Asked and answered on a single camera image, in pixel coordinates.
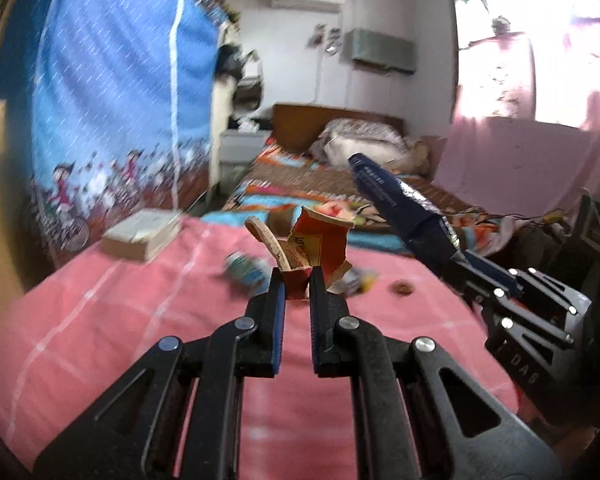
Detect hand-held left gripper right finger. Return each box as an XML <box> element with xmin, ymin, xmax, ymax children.
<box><xmin>309</xmin><ymin>266</ymin><xmax>563</xmax><ymax>480</ymax></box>

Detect grey-green wall box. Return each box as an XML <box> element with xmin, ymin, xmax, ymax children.
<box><xmin>349</xmin><ymin>28</ymin><xmax>417</xmax><ymax>74</ymax></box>

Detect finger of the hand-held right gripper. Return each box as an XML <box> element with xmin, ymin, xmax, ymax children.
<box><xmin>459</xmin><ymin>284</ymin><xmax>577</xmax><ymax>350</ymax></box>
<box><xmin>452</xmin><ymin>251</ymin><xmax>592</xmax><ymax>322</ymax></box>

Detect bed with colourful blanket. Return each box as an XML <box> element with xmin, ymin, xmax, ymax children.
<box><xmin>200</xmin><ymin>142</ymin><xmax>531</xmax><ymax>262</ymax></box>

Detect small blue white wrapper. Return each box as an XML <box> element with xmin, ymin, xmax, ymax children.
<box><xmin>223</xmin><ymin>251</ymin><xmax>270</xmax><ymax>289</ymax></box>

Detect white nightstand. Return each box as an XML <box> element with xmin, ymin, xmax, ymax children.
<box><xmin>218</xmin><ymin>129</ymin><xmax>273</xmax><ymax>182</ymax></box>

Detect torn orange paper cup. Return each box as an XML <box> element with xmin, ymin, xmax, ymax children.
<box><xmin>279</xmin><ymin>204</ymin><xmax>356</xmax><ymax>301</ymax></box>

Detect dark blue foil wrapper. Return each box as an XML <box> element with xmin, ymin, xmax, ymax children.
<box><xmin>348</xmin><ymin>152</ymin><xmax>462</xmax><ymax>262</ymax></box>

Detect wooden stick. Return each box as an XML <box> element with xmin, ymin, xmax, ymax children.
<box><xmin>244</xmin><ymin>216</ymin><xmax>292</xmax><ymax>272</ymax></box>

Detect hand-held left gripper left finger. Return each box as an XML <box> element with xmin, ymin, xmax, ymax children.
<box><xmin>32</xmin><ymin>266</ymin><xmax>287</xmax><ymax>480</ymax></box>

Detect wall photos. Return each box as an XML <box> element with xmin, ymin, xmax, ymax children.
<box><xmin>306</xmin><ymin>23</ymin><xmax>344</xmax><ymax>57</ymax></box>

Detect crumpled yellow wrapper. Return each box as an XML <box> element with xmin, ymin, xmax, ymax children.
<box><xmin>329</xmin><ymin>265</ymin><xmax>381</xmax><ymax>297</ymax></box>

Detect flat cardboard box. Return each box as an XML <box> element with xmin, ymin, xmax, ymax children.
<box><xmin>101</xmin><ymin>209</ymin><xmax>183</xmax><ymax>265</ymax></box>

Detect pink curtain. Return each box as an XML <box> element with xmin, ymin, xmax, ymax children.
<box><xmin>432</xmin><ymin>0</ymin><xmax>600</xmax><ymax>212</ymax></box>

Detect black bag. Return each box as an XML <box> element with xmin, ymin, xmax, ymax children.
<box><xmin>217</xmin><ymin>44</ymin><xmax>244</xmax><ymax>79</ymax></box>

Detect hanging grey handbag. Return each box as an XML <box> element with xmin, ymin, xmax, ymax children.
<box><xmin>232</xmin><ymin>50</ymin><xmax>267</xmax><ymax>112</ymax></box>

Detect pink checked tablecloth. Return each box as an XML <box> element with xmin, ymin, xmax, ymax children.
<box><xmin>0</xmin><ymin>214</ymin><xmax>522</xmax><ymax>480</ymax></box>

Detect folded pale quilt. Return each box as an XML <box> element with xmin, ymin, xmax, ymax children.
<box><xmin>307</xmin><ymin>119</ymin><xmax>432</xmax><ymax>175</ymax></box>

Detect blue printed cloth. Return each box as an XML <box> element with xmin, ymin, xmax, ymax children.
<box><xmin>29</xmin><ymin>0</ymin><xmax>222</xmax><ymax>267</ymax></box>

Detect dark furniture frame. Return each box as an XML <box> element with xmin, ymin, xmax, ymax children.
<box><xmin>572</xmin><ymin>189</ymin><xmax>600</xmax><ymax>283</ymax></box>

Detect wooden bed headboard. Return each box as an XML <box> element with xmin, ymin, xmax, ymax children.
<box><xmin>271</xmin><ymin>102</ymin><xmax>406</xmax><ymax>155</ymax></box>

